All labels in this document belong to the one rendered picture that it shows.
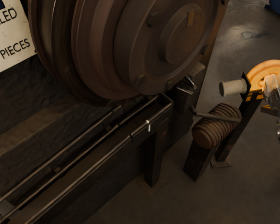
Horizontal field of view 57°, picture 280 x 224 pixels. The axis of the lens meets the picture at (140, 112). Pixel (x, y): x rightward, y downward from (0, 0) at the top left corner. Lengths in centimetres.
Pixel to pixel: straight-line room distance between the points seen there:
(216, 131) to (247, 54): 131
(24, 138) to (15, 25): 29
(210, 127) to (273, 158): 75
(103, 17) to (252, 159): 144
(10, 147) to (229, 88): 77
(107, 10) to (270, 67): 75
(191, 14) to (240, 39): 196
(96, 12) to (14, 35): 20
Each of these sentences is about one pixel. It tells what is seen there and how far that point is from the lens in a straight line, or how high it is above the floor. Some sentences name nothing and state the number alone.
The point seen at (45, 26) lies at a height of 118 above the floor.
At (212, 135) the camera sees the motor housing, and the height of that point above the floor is 52.
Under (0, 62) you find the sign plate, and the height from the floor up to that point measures 108.
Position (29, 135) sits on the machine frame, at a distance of 72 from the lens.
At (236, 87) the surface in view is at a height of 69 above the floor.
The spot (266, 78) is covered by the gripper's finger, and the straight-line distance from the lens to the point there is 108.
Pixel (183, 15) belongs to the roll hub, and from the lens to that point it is 49.
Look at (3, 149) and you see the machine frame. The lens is 72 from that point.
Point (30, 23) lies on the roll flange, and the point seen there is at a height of 118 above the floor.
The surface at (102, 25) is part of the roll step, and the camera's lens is 44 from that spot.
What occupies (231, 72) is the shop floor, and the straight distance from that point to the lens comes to 213.
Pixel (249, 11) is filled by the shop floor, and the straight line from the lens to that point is 282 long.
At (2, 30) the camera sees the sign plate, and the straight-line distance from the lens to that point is 56.
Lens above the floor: 144
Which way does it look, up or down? 54 degrees down
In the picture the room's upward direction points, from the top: straight up
